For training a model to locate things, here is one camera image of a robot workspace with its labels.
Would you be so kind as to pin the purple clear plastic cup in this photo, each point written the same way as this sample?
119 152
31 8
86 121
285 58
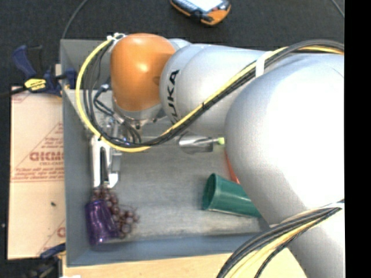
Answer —
97 224

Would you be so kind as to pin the purple toy grapes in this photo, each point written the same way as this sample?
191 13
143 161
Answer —
123 217

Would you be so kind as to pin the silver metal tool green tip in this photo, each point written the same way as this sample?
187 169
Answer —
194 143

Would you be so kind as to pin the brown cardboard board red print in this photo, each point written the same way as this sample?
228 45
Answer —
34 207

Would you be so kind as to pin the orange flat thing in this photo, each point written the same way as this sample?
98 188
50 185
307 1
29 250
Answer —
231 168

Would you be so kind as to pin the grey metal bin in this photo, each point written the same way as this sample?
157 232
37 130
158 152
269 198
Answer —
165 184

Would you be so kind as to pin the dark green plastic cup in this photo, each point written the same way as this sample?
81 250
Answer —
226 198

